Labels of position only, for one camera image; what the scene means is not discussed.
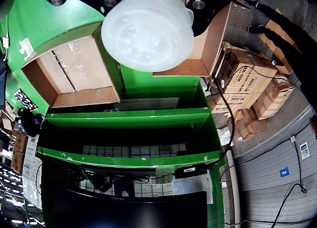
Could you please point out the translucent bottle with blue label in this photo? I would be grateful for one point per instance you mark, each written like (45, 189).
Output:
(148, 32)

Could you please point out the brown cardboard box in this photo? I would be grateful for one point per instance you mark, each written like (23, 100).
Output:
(218, 40)

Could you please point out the shallow cardboard tray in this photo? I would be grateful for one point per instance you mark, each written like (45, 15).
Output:
(81, 67)

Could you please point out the printed cardboard box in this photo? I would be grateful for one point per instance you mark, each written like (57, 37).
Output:
(247, 74)

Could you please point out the flat cardboard sheets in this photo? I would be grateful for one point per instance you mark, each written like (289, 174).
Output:
(280, 52)

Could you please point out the taped cardboard box stack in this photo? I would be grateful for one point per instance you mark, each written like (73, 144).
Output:
(272, 99)

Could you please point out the small brown cardboard boxes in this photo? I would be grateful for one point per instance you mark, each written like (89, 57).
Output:
(250, 125)

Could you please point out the stacked cardboard boxes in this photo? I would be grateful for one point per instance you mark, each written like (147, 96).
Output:
(18, 151)

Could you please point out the white scribbled paper sticker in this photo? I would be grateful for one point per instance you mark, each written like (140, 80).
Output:
(26, 46)

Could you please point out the person in black clothes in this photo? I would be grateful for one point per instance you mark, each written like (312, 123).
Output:
(292, 32)

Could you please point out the black white patterned card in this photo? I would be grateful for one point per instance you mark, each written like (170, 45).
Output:
(26, 100)

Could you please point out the red and blue object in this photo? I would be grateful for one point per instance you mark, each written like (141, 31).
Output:
(38, 119)

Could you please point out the white plastic wrap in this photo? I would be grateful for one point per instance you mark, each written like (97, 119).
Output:
(225, 136)

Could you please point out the black handheld barcode scanner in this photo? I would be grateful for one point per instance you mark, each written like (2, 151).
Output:
(28, 123)

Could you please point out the black power adapter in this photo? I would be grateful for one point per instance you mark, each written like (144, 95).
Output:
(190, 171)

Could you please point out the white printed paper sheet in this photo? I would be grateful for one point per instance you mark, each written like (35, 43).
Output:
(32, 168)

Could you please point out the white pipe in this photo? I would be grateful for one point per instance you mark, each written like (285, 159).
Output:
(234, 188)

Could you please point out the black monitor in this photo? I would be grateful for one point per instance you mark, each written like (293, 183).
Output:
(128, 213)

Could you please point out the white wall notice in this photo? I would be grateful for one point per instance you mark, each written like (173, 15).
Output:
(304, 150)

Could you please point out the blue wall sign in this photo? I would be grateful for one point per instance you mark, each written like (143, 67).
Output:
(284, 172)

